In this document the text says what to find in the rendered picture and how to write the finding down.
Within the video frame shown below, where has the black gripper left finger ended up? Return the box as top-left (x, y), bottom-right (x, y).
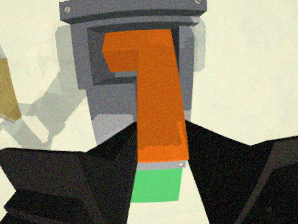
top-left (0, 123), bottom-right (138, 224)

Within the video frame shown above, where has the orange l-shaped part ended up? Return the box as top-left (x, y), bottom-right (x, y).
top-left (101, 30), bottom-right (189, 163)

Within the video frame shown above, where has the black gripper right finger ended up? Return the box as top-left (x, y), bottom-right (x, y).
top-left (185, 120), bottom-right (298, 224)

